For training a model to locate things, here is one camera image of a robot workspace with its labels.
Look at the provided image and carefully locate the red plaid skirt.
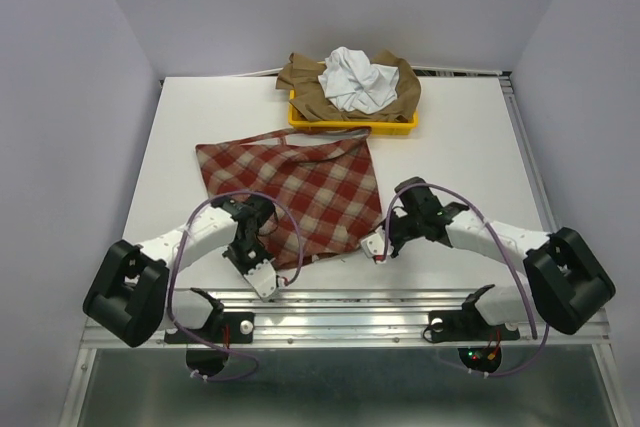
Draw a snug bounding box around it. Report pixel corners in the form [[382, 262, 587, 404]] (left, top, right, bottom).
[[195, 128, 382, 270]]

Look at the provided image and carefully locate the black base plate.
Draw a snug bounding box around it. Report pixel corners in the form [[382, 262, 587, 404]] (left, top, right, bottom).
[[194, 311, 255, 345], [422, 310, 520, 344]]

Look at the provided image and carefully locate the white skirt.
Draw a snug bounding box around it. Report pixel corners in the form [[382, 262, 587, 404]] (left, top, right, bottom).
[[318, 47, 400, 115]]

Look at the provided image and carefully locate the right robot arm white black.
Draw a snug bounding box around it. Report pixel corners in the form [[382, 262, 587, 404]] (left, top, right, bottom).
[[376, 177, 616, 337]]

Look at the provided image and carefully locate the brown skirt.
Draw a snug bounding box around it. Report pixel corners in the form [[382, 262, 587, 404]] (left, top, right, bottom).
[[276, 50, 421, 122]]

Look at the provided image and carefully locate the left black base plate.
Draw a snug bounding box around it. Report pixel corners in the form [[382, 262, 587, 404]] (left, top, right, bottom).
[[194, 311, 255, 345]]

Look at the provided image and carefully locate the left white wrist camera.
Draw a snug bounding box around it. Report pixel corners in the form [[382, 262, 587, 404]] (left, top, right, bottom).
[[243, 260, 280, 301]]

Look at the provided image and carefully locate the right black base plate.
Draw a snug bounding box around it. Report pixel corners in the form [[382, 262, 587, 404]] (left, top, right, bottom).
[[422, 310, 520, 344]]

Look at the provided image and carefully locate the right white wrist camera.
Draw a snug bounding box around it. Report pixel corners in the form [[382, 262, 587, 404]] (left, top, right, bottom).
[[360, 226, 393, 264]]

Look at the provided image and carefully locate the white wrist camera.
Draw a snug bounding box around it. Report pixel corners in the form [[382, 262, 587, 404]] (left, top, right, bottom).
[[360, 226, 393, 264], [243, 260, 280, 301]]

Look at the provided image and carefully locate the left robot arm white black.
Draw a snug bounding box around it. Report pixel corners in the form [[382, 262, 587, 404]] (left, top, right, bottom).
[[82, 195, 278, 347]]

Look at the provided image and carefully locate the aluminium frame rail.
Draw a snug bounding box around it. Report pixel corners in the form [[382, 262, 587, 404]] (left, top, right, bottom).
[[79, 289, 614, 348]]

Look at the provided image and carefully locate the yellow plastic tray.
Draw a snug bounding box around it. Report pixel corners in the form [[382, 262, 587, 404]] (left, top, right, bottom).
[[288, 90, 419, 136]]

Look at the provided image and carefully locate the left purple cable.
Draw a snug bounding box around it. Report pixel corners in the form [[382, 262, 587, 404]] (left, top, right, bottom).
[[167, 189, 304, 382]]

